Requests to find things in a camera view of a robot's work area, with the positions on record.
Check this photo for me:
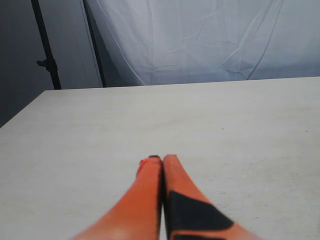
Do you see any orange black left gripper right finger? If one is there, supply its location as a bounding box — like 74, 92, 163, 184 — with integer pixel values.
163, 154, 260, 240

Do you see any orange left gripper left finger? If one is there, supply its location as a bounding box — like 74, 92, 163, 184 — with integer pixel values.
73, 155, 162, 240

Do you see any white backdrop cloth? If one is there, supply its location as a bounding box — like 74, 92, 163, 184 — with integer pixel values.
87, 0, 320, 86

